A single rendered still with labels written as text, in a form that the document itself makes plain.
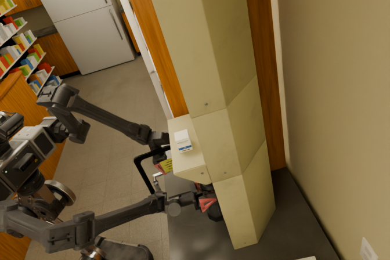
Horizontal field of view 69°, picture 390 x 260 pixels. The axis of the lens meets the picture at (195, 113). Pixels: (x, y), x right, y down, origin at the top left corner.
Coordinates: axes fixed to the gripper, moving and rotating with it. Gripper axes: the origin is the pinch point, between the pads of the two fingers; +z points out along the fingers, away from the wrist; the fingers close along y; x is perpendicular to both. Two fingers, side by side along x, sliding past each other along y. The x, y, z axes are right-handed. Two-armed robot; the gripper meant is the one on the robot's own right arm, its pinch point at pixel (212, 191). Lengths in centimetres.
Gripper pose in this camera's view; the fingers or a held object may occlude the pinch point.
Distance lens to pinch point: 132.1
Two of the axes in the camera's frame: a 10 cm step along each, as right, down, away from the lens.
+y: -1.9, -5.4, 8.2
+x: 1.9, 8.0, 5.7
